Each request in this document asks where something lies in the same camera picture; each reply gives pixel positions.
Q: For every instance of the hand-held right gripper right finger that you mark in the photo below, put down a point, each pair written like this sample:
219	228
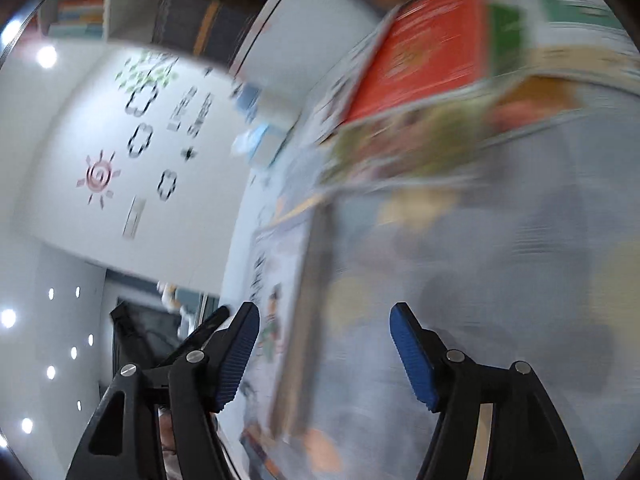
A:
415	355

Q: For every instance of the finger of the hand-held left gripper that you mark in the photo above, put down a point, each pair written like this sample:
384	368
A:
217	316

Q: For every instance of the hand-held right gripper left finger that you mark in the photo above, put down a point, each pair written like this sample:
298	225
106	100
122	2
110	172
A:
237	355

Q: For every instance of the large white story book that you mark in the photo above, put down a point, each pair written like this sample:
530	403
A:
280	270

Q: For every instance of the red cover book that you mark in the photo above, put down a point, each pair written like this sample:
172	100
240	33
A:
425	45

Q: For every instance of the row of shelf books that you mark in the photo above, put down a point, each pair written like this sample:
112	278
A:
80	10

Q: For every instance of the blue white tissue box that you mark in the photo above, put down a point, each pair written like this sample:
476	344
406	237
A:
257	145

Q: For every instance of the meadow painting picture book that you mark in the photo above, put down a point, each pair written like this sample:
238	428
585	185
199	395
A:
425	145

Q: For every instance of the dark ornate encyclopedia book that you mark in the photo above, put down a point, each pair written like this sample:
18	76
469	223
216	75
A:
172	20
235	25

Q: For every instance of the ceiling spotlights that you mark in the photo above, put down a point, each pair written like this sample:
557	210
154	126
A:
47	55

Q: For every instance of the green white triangle book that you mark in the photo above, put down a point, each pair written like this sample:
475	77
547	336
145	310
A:
505	30

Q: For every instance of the red sun wall sticker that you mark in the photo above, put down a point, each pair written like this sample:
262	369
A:
100	175

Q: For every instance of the black outline wall stickers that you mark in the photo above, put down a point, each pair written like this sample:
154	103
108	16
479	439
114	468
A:
141	140

